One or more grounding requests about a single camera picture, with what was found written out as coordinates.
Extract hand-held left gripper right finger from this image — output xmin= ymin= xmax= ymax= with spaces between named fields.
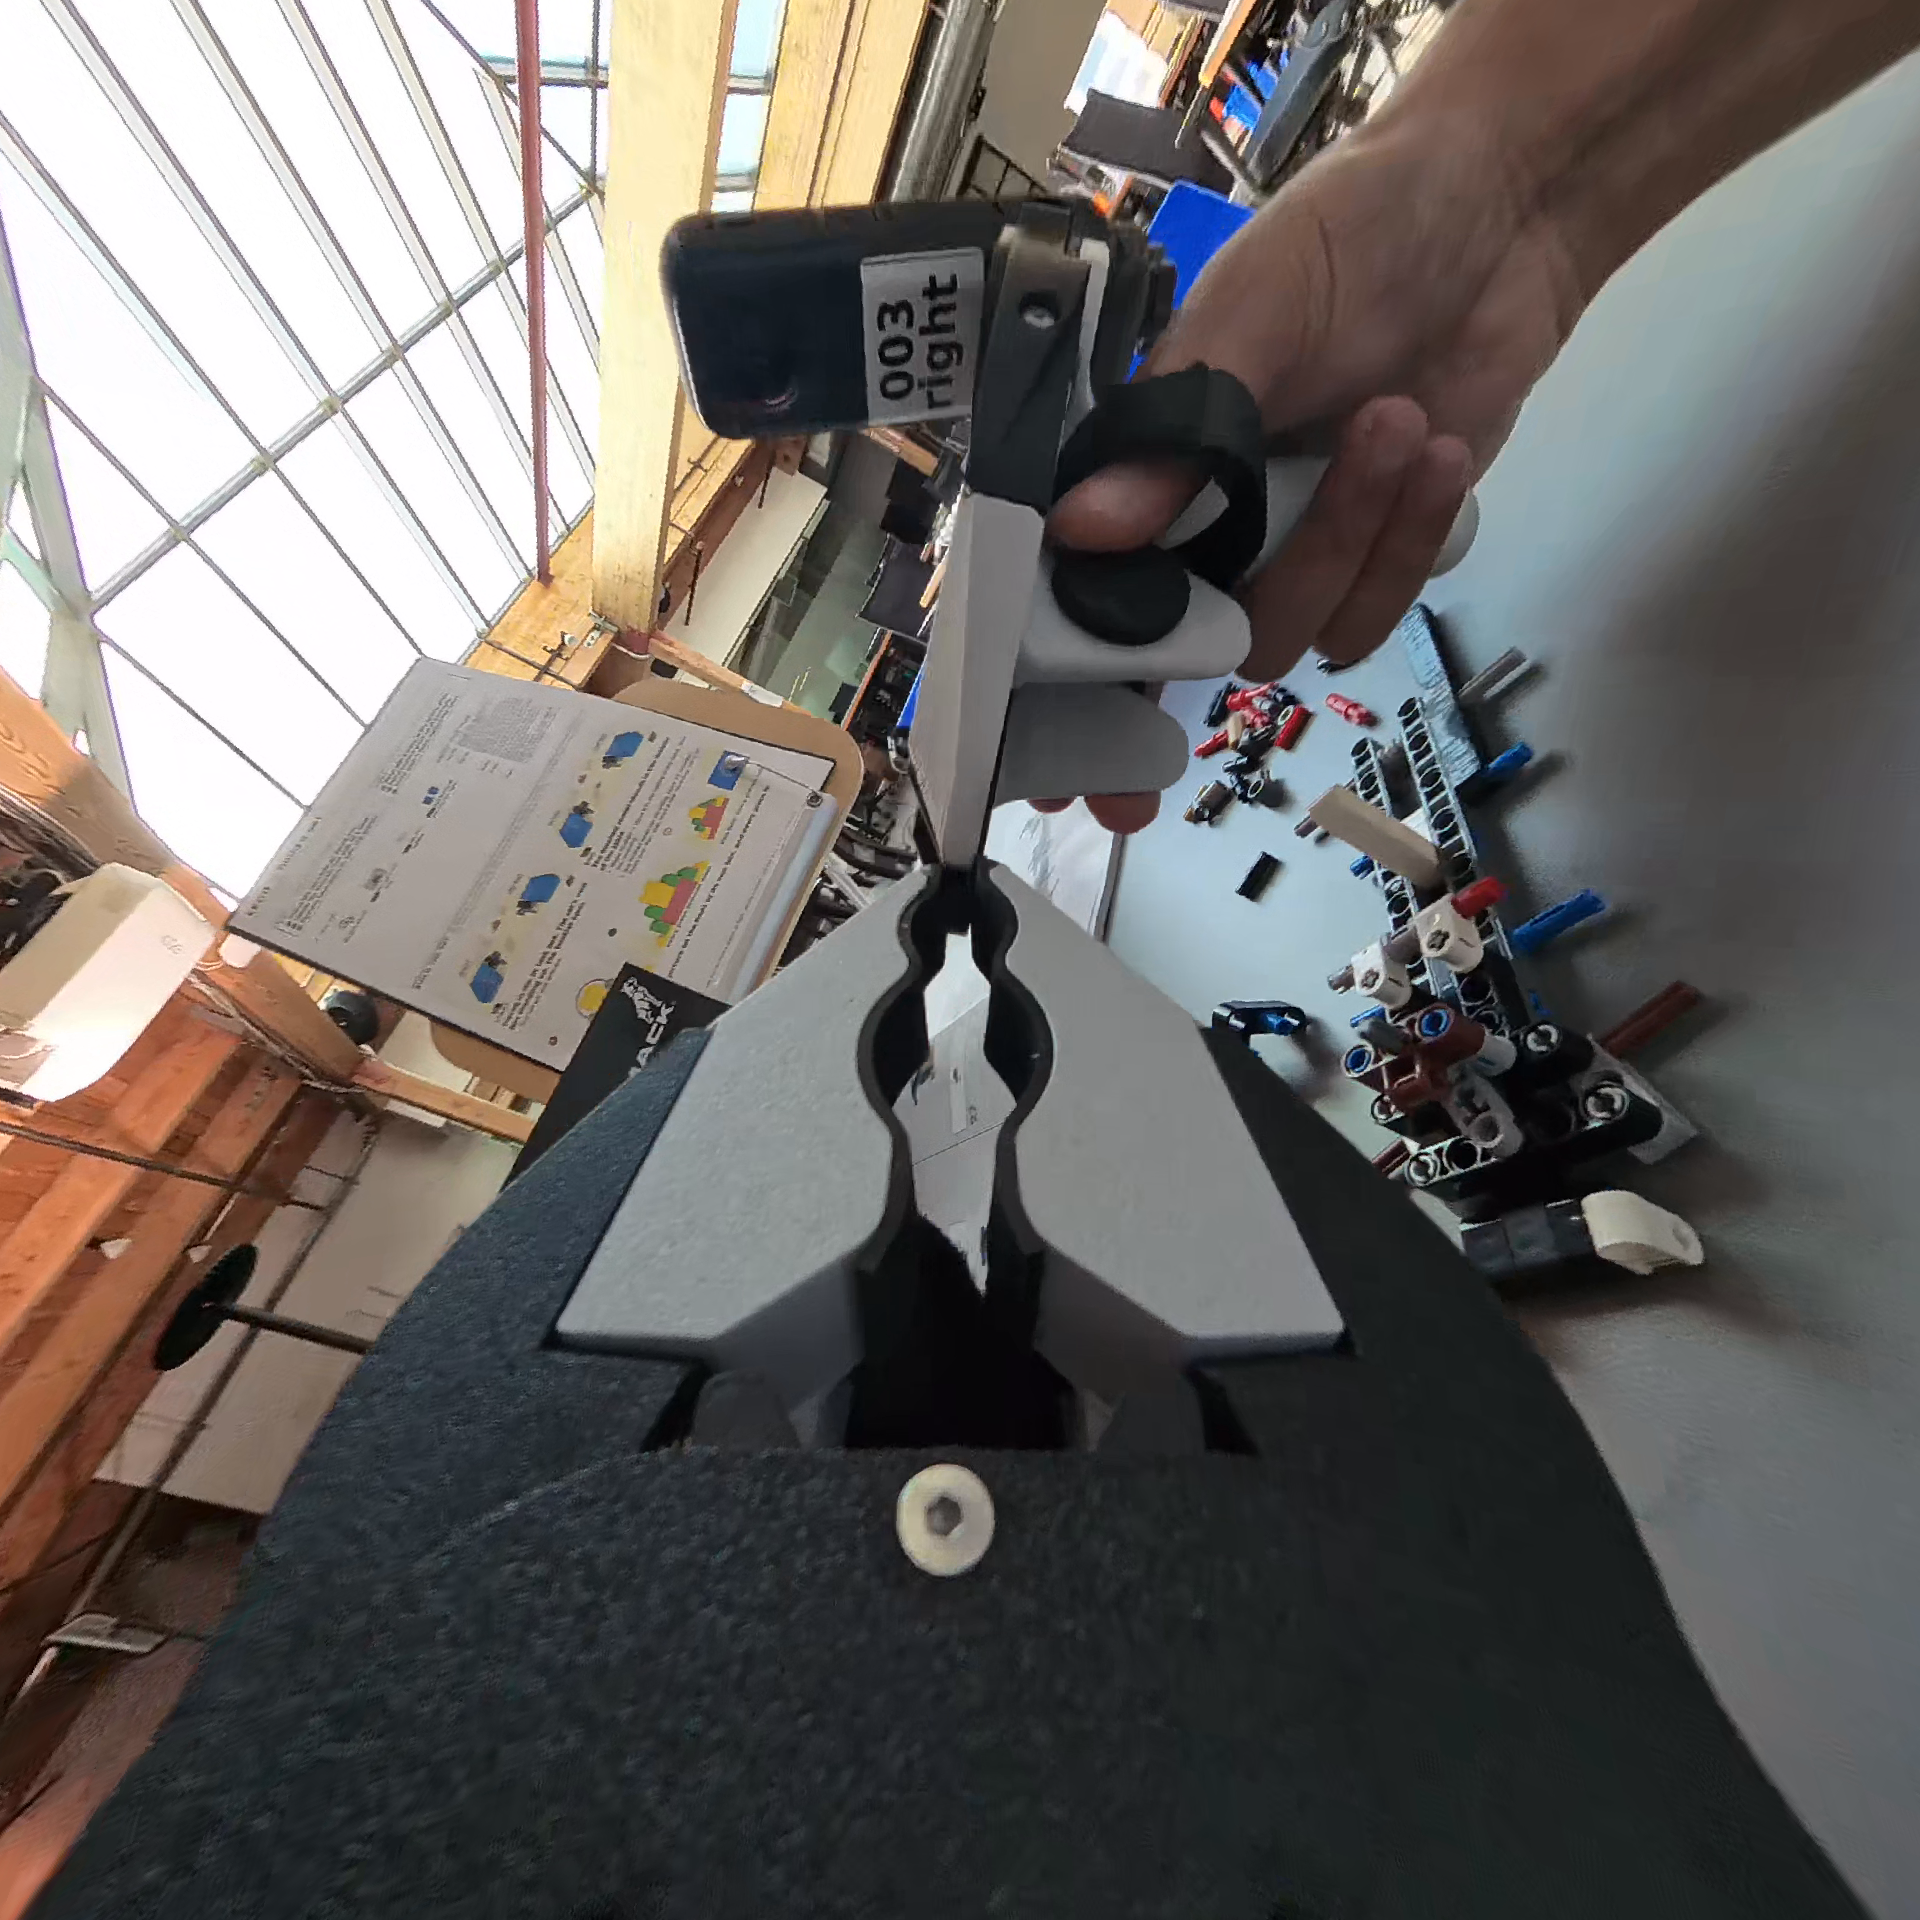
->
xmin=971 ymin=863 xmax=1348 ymax=1446

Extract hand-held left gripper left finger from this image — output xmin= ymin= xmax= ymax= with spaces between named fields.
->
xmin=551 ymin=867 xmax=941 ymax=1446

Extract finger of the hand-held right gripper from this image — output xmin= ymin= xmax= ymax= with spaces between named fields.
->
xmin=911 ymin=489 xmax=1047 ymax=877

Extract person's right forearm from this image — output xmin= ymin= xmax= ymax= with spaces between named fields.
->
xmin=1477 ymin=0 xmax=1920 ymax=310

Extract person's right hand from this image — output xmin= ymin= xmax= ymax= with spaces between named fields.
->
xmin=1035 ymin=95 xmax=1601 ymax=837

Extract wooden beam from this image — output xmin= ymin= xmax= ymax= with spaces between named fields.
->
xmin=589 ymin=0 xmax=936 ymax=640

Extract wooden clipboard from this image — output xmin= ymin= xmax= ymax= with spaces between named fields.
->
xmin=432 ymin=675 xmax=867 ymax=1121

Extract black box with white print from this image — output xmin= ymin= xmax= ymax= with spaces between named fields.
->
xmin=509 ymin=961 xmax=725 ymax=1192

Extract white paper sheet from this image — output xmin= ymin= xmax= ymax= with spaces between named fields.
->
xmin=1015 ymin=809 xmax=1129 ymax=941

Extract heap of small toy bricks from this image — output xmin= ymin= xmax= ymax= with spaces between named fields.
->
xmin=1181 ymin=680 xmax=1378 ymax=829

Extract red pipe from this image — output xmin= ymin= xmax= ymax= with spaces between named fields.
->
xmin=509 ymin=0 xmax=561 ymax=561

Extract instruction sheet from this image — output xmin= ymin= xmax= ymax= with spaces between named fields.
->
xmin=228 ymin=656 xmax=836 ymax=1077

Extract blue crate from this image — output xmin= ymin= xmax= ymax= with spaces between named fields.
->
xmin=1151 ymin=179 xmax=1257 ymax=280

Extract toy brick model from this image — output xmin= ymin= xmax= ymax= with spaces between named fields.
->
xmin=1307 ymin=698 xmax=1700 ymax=1222

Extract black and white toy brick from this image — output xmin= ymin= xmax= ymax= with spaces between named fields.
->
xmin=1459 ymin=1190 xmax=1708 ymax=1280

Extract brown toy axle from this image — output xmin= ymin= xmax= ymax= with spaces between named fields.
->
xmin=1595 ymin=982 xmax=1706 ymax=1055

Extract black round disc on rod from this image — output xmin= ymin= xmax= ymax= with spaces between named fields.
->
xmin=154 ymin=1241 xmax=372 ymax=1377

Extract white plastic box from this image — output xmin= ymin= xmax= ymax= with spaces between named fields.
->
xmin=0 ymin=863 xmax=223 ymax=1106

